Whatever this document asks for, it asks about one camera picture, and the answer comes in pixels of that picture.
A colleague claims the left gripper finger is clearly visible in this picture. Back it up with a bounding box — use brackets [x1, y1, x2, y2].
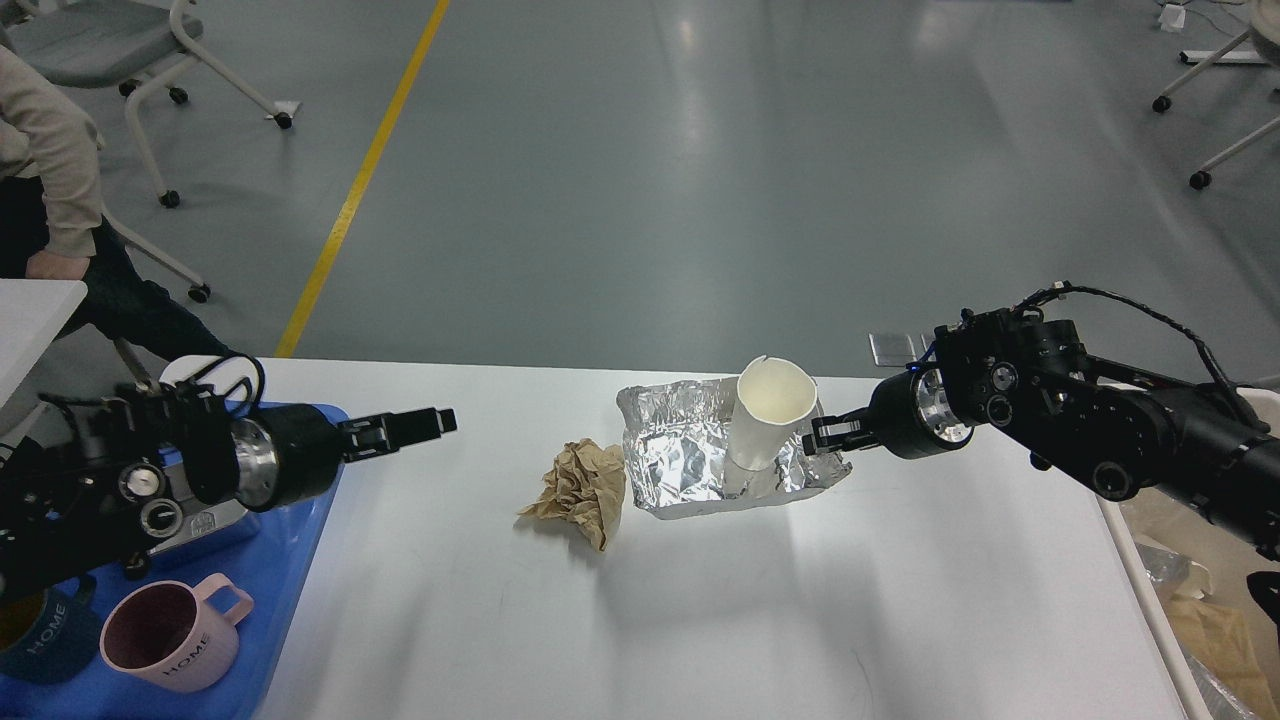
[338, 407, 458, 445]
[340, 432, 415, 462]

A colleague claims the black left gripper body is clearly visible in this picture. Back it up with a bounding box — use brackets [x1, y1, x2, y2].
[232, 404, 342, 512]

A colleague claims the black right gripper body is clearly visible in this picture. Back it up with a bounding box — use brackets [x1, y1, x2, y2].
[868, 369, 974, 459]

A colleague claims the white paper cup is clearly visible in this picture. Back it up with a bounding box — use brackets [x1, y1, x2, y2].
[722, 355, 818, 498]

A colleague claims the metal rectangular tin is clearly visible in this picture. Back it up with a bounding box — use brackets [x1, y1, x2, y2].
[148, 498, 261, 568]

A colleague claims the aluminium foil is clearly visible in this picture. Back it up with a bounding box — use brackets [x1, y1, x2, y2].
[616, 375, 852, 520]

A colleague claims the brown paper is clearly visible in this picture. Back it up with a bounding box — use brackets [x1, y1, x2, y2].
[518, 438, 627, 552]

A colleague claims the pink mug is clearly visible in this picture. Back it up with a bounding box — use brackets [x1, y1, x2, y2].
[99, 573, 255, 693]

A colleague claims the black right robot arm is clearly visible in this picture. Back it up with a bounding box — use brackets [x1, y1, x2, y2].
[803, 282, 1279, 561]

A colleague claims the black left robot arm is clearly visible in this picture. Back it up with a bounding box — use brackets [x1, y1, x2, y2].
[1, 357, 457, 603]

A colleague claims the person's hand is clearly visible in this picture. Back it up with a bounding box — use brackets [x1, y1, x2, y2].
[24, 250, 92, 281]

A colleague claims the floor socket plate left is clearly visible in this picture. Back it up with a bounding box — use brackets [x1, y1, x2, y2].
[868, 332, 923, 368]

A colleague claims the floor socket plate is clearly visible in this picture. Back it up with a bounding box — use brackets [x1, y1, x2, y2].
[920, 333, 938, 360]
[868, 332, 923, 368]

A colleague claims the floor socket plate right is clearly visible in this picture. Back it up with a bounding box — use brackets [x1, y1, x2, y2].
[920, 333, 938, 360]

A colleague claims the blue plastic tray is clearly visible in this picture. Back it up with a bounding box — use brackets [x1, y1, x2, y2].
[0, 404, 351, 720]

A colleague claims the white side table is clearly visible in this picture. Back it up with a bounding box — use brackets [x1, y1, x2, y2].
[1, 279, 87, 404]

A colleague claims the dark blue mug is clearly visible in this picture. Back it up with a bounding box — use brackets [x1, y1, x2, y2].
[1, 574, 102, 685]

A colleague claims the beige waste bin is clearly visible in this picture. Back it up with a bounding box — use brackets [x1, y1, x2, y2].
[1094, 384, 1280, 720]

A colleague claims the person in beige sweater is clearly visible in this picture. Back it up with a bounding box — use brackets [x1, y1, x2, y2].
[1, 47, 230, 361]

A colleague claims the grey office chair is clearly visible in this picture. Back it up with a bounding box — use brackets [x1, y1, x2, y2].
[9, 1, 293, 208]

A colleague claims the white chair base right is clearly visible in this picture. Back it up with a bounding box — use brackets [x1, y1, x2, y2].
[1151, 0, 1280, 191]

